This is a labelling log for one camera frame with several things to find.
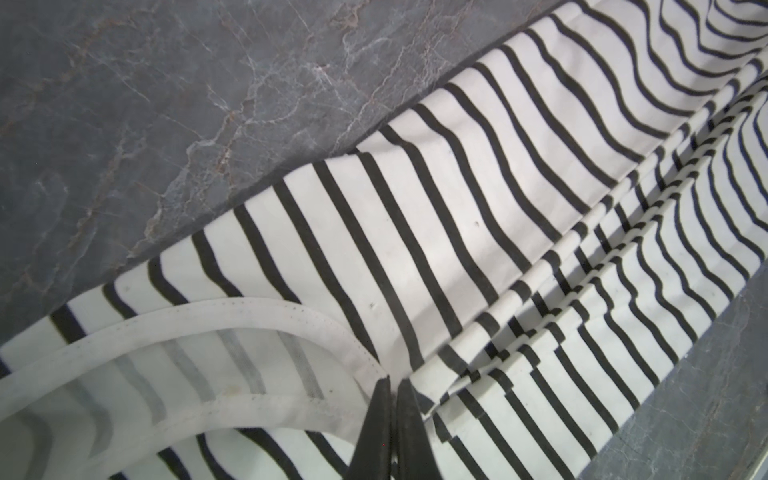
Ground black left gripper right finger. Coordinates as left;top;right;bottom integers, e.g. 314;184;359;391
394;379;442;480

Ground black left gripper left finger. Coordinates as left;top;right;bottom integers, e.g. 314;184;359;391
343;377;392;480

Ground black white striped tank top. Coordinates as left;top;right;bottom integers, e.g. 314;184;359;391
1;1;767;479

